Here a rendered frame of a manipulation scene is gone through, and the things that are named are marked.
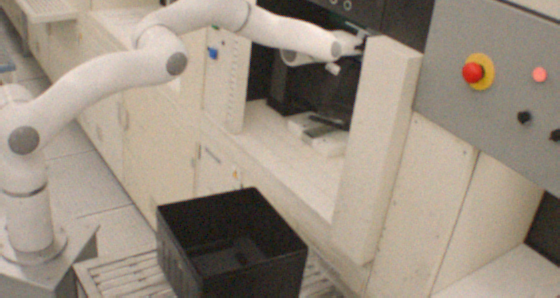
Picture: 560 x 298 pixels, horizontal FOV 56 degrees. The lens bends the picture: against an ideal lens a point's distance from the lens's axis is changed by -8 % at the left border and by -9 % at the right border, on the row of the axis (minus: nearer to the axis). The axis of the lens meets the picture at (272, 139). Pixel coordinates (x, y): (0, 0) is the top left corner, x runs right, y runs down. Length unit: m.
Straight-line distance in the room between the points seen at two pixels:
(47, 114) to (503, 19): 0.96
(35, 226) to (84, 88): 0.38
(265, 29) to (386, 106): 0.45
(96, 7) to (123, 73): 1.83
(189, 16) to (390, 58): 0.51
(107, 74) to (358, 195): 0.64
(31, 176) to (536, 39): 1.12
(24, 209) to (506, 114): 1.10
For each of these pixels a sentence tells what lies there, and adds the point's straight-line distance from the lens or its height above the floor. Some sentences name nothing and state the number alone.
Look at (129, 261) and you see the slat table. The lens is 1.50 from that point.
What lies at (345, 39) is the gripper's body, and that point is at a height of 1.24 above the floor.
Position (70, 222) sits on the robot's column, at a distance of 1.64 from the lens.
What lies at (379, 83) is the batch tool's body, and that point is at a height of 1.32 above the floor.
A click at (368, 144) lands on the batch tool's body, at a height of 1.18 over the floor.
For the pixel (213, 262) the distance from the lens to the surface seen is 1.49.
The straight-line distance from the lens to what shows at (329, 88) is 1.72.
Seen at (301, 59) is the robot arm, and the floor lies 1.20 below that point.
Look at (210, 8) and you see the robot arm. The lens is 1.39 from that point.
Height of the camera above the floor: 1.75
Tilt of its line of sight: 28 degrees down
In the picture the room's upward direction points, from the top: 7 degrees clockwise
